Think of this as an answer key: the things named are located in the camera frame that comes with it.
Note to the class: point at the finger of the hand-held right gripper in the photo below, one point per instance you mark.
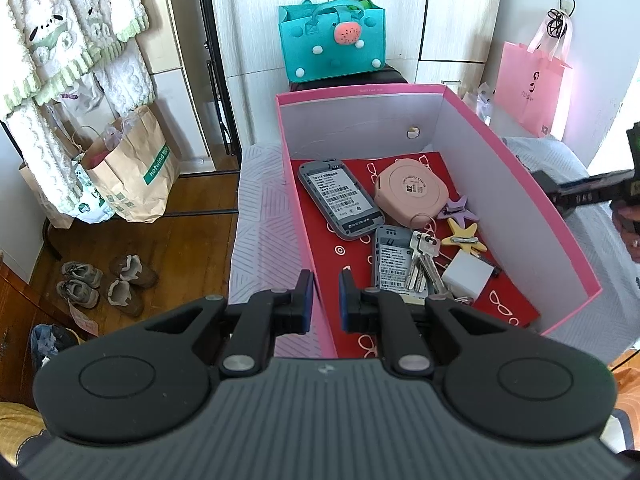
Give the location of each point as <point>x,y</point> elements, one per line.
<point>550,185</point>

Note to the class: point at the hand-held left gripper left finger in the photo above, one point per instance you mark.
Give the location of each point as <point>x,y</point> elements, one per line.
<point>307,305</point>

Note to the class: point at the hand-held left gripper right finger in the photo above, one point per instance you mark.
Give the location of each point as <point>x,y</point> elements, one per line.
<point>346,300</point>

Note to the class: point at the small grey labelled device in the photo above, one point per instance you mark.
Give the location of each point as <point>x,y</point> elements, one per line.
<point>390,260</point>

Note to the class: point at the bunch of keys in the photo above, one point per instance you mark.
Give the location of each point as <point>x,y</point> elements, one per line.
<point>417,260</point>

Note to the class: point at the purple starfish hair clip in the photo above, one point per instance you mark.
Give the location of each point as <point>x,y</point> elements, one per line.
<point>457,207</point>

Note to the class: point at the yellow starfish hair clip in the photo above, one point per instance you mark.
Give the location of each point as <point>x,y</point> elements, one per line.
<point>465,232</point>

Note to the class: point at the large grey mobile router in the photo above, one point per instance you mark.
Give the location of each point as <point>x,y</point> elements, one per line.
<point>340,197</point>

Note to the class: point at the white charger plug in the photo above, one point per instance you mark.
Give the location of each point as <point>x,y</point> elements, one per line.
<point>467,275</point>

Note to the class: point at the pink round case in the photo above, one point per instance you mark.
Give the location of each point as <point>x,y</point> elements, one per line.
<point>410,190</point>

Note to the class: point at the pink cardboard box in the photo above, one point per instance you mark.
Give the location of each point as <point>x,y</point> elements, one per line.
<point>350,125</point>

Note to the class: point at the person's right hand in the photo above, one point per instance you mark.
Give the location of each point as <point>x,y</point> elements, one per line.
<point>631,230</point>

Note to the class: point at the red patterned flat box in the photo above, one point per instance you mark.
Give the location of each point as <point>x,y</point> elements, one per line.
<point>345,280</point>

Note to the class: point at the pink gift bag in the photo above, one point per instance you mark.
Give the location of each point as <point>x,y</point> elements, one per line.
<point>530,85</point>

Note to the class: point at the clear plastic packet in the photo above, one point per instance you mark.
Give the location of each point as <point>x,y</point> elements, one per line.
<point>482,102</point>

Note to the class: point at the brown boot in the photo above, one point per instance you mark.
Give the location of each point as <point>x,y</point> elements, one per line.
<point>125,297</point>
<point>132,270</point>

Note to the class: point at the black stool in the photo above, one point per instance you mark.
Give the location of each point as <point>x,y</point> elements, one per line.
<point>390,77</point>

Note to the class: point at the white wooden wardrobe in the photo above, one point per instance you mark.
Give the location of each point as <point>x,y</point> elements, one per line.
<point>450,10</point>

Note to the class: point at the brown paper bag green label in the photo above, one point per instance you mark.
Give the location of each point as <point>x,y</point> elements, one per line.
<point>145,185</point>

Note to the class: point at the pink paper tag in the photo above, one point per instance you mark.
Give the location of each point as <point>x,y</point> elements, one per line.
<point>84,320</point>

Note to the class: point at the grey sneaker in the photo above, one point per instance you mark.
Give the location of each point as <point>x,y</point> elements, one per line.
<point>77,294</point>
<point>82,274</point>

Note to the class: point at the beige cabinet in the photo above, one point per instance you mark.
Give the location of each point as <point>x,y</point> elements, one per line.
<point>185,110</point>

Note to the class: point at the white paper bag green logo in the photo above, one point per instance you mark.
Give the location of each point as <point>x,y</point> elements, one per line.
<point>95,205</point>

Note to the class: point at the teal felt tote bag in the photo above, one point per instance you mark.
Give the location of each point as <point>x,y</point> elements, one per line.
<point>325,50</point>

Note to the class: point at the dark blue cloth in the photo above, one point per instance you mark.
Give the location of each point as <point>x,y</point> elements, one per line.
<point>47,341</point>

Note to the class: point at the black metal clothes rack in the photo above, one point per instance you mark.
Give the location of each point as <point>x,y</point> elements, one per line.
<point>50,240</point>

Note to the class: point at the wooden cabinet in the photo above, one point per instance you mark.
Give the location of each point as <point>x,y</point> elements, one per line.
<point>20,310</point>

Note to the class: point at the yellow printed cushion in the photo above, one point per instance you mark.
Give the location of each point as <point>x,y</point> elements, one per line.
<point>17,420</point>

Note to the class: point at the white plastic bag purple print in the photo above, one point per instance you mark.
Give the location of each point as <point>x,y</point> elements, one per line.
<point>75,95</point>

